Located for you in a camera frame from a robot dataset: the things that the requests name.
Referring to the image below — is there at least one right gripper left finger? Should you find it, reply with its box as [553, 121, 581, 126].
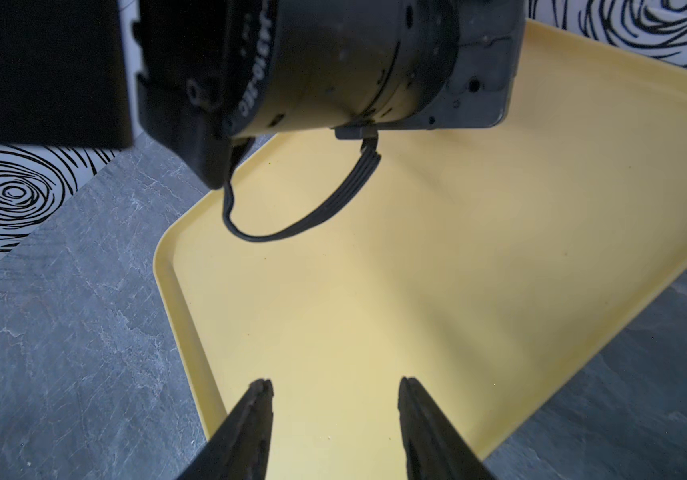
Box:
[178, 379, 274, 479]

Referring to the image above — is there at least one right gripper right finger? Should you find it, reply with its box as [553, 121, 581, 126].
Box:
[397, 377, 495, 480]

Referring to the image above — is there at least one yellow plastic tray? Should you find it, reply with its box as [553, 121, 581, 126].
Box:
[154, 22, 687, 479]

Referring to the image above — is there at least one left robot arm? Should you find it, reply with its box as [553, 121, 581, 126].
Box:
[0, 1, 527, 240]

